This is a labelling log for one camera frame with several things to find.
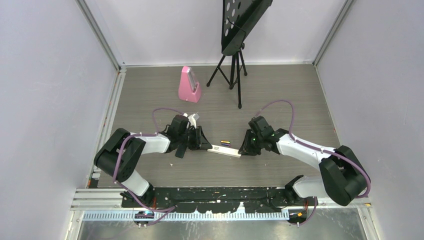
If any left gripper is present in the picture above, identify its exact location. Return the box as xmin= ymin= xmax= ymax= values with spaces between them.
xmin=178 ymin=126 xmax=212 ymax=151

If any white remote control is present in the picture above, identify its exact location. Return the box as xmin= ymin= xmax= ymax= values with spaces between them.
xmin=207 ymin=145 xmax=241 ymax=158

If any black remote control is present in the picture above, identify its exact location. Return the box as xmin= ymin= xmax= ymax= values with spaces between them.
xmin=175 ymin=144 xmax=187 ymax=159

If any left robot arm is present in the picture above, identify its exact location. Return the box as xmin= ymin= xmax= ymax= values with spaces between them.
xmin=93 ymin=114 xmax=212 ymax=207

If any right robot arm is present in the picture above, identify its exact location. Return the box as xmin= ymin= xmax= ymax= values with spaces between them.
xmin=238 ymin=116 xmax=371 ymax=206

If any pink metronome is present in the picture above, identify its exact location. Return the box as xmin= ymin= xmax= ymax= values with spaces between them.
xmin=178 ymin=66 xmax=202 ymax=103

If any black music stand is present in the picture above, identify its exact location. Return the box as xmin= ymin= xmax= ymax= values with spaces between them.
xmin=206 ymin=0 xmax=273 ymax=109

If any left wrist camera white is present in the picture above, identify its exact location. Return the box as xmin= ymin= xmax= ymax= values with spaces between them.
xmin=183 ymin=113 xmax=200 ymax=129

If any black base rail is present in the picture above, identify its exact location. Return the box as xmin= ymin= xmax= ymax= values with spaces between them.
xmin=145 ymin=186 xmax=299 ymax=215

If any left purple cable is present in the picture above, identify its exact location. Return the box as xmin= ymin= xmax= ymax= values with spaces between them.
xmin=111 ymin=107 xmax=186 ymax=226

